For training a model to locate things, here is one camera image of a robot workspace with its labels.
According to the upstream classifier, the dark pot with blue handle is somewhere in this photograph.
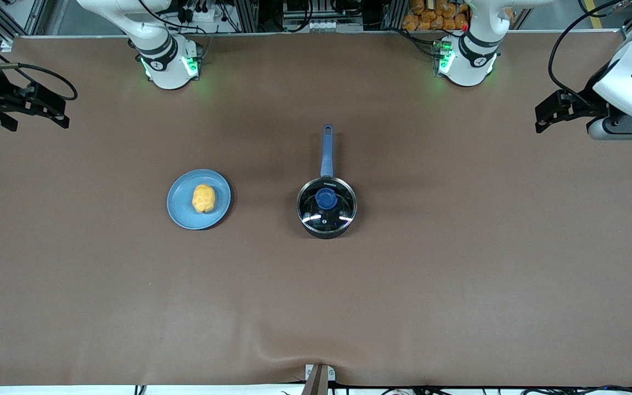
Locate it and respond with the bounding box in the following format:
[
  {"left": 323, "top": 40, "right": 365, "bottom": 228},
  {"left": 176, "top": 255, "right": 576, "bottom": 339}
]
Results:
[{"left": 296, "top": 125, "right": 358, "bottom": 239}]

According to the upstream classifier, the white power strip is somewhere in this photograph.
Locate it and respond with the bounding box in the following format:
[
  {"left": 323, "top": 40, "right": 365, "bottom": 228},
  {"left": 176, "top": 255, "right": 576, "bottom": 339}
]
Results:
[{"left": 182, "top": 3, "right": 223, "bottom": 22}]

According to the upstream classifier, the metal table bracket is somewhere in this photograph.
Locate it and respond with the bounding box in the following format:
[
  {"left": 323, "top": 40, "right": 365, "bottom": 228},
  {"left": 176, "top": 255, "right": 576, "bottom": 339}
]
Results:
[{"left": 305, "top": 363, "right": 336, "bottom": 395}]

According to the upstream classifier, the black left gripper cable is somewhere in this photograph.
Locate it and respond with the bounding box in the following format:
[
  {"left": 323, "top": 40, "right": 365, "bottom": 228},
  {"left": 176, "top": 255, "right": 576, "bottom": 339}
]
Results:
[{"left": 548, "top": 0, "right": 632, "bottom": 105}]

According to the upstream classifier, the aluminium frame post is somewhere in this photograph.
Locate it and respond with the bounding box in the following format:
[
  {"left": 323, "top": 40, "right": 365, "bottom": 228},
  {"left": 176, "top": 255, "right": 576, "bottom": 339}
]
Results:
[
  {"left": 383, "top": 0, "right": 404, "bottom": 29},
  {"left": 235, "top": 0, "right": 259, "bottom": 32}
]

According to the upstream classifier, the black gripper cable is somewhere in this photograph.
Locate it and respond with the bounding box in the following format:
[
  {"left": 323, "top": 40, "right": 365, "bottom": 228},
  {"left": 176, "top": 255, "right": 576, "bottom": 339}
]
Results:
[
  {"left": 548, "top": 0, "right": 632, "bottom": 105},
  {"left": 0, "top": 62, "right": 79, "bottom": 102}
]

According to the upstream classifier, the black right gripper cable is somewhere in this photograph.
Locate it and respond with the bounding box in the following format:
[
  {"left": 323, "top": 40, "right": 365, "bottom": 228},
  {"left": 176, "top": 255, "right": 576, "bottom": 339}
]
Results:
[{"left": 0, "top": 62, "right": 79, "bottom": 102}]

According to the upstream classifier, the bag of orange snacks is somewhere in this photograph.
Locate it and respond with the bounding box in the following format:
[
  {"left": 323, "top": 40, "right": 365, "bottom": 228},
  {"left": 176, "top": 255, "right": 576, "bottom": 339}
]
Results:
[{"left": 403, "top": 0, "right": 470, "bottom": 32}]

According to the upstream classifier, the yellow potato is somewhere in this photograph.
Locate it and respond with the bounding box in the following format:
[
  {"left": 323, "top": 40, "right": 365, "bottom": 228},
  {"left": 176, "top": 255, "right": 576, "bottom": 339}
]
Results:
[{"left": 192, "top": 184, "right": 216, "bottom": 214}]

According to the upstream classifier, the glass lid with blue knob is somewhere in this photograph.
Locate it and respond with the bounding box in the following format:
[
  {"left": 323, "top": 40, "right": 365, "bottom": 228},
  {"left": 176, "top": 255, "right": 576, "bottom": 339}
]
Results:
[{"left": 297, "top": 177, "right": 357, "bottom": 230}]

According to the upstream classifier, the blue round plate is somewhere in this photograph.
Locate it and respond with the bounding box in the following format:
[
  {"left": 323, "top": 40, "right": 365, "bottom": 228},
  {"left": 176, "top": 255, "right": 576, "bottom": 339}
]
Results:
[{"left": 167, "top": 169, "right": 233, "bottom": 230}]

